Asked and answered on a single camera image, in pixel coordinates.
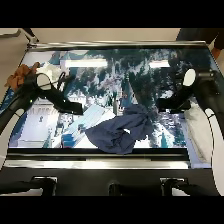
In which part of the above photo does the white garment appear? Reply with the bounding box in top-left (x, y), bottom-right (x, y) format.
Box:
top-left (35, 64), bottom-right (64, 88)

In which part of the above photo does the brown garment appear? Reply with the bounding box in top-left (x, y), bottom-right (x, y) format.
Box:
top-left (4, 62), bottom-right (41, 91)

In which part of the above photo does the silver frame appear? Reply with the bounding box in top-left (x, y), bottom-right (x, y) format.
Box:
top-left (0, 39), bottom-right (224, 197)

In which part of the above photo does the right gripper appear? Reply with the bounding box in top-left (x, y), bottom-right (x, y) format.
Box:
top-left (155, 96), bottom-right (184, 113)

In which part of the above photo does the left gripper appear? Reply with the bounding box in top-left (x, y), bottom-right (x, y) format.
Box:
top-left (59, 99), bottom-right (85, 116)

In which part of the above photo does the blue shirt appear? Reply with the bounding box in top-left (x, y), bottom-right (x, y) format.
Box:
top-left (84, 104), bottom-right (158, 155)

